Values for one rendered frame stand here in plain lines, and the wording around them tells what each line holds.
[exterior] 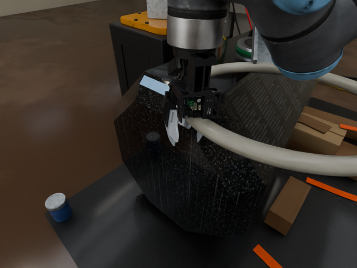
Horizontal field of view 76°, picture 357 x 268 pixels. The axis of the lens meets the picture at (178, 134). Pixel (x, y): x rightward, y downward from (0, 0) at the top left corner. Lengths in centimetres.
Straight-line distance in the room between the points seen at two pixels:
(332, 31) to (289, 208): 110
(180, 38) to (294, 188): 122
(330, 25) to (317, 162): 18
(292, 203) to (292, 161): 103
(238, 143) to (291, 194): 108
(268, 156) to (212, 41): 19
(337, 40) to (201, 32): 17
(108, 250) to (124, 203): 27
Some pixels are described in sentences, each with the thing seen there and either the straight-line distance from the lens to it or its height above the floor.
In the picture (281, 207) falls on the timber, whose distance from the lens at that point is 135.
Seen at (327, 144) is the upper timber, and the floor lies 18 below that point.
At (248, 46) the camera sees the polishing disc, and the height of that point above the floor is 83.
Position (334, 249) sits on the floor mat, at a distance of 149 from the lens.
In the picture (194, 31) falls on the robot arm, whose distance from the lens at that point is 35.
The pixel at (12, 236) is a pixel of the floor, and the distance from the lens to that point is 158.
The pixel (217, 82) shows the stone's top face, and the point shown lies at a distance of 85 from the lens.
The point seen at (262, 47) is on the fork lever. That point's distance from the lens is 90.
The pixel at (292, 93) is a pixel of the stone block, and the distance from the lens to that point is 116.
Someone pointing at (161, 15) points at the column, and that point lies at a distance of 181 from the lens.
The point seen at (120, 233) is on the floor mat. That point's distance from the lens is 134.
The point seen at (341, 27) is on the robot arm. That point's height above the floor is 110.
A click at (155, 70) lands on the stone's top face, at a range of 92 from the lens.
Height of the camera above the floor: 117
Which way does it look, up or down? 39 degrees down
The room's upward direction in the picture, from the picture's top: straight up
